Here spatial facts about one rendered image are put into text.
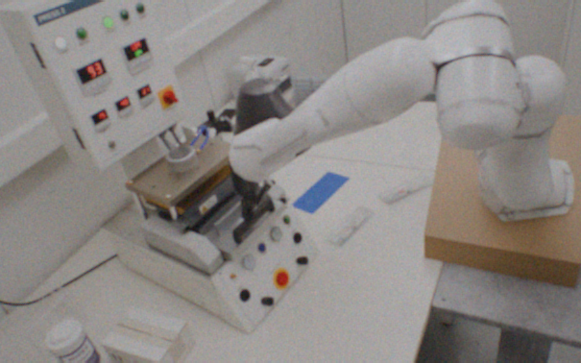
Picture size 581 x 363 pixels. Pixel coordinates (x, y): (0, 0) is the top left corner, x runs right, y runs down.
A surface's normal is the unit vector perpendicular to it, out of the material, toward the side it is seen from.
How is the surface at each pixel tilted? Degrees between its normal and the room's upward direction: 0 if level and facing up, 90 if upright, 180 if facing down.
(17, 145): 90
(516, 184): 80
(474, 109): 48
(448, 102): 66
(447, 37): 42
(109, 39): 90
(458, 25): 32
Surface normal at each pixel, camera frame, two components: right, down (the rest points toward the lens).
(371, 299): -0.16, -0.80
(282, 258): 0.66, -0.13
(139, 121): 0.81, 0.23
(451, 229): -0.39, -0.24
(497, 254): -0.43, 0.58
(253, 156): -0.48, 0.39
